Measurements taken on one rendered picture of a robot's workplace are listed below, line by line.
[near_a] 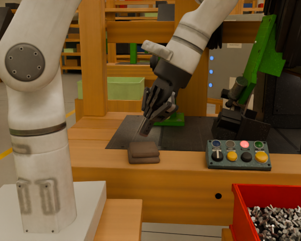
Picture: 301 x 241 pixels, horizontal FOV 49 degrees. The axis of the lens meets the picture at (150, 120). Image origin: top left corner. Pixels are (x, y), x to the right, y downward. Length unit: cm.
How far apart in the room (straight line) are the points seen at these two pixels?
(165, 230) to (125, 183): 143
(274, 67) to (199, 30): 42
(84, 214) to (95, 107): 84
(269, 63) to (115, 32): 70
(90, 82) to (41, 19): 92
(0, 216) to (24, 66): 31
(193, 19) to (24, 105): 35
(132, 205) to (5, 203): 26
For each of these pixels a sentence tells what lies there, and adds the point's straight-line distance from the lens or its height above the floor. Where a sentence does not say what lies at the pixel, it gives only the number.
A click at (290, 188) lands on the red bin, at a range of 74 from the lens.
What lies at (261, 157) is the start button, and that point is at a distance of 83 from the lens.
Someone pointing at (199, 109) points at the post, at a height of 92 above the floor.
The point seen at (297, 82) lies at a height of 106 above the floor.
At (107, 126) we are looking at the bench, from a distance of 126.
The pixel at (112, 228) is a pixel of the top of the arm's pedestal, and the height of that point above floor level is 85.
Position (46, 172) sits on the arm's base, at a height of 100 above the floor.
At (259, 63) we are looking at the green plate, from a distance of 101.
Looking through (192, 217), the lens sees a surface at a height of 77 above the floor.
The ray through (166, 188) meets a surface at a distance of 83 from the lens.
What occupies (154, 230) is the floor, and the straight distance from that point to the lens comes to 224.
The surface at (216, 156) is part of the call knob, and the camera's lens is 82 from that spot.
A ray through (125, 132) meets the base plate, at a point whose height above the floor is 90.
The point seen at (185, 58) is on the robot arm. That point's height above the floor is 117.
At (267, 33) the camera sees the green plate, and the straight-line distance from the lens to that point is 101.
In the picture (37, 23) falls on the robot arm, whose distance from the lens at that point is 51.
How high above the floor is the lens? 121
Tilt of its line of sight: 14 degrees down
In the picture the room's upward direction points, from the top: straight up
